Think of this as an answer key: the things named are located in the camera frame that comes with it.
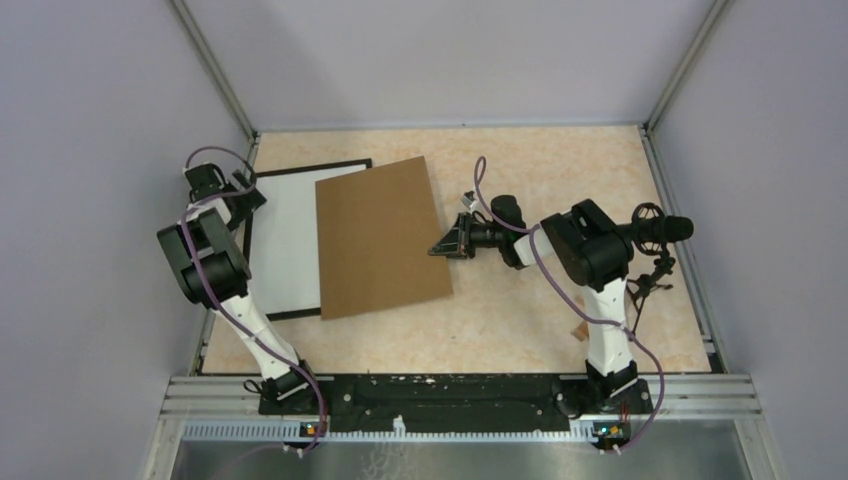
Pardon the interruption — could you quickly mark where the wooden frame stand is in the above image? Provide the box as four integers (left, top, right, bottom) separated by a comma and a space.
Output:
571, 321, 589, 342

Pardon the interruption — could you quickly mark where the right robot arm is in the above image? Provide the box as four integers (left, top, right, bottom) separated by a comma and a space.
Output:
428, 192, 669, 412

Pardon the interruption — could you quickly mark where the aluminium enclosure frame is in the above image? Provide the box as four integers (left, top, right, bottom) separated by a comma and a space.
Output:
142, 0, 786, 480

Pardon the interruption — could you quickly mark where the black picture frame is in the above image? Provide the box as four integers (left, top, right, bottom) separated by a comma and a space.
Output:
241, 157, 374, 323

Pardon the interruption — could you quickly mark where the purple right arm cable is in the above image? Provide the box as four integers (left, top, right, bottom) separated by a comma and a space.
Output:
472, 155, 666, 453

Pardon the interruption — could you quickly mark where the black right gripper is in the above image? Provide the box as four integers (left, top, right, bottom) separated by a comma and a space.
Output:
429, 212, 505, 260

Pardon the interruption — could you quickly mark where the cat photo print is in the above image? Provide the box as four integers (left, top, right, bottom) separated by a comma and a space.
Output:
248, 164, 369, 316

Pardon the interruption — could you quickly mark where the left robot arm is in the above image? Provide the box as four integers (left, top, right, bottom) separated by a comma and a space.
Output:
157, 163, 321, 414

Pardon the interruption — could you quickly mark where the brown frame backing board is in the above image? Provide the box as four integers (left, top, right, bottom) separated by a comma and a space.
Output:
315, 156, 453, 320

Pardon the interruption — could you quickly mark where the black microphone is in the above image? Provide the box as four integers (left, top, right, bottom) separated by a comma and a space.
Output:
625, 202, 694, 332

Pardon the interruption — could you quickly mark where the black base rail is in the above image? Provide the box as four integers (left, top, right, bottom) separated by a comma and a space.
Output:
243, 374, 653, 434

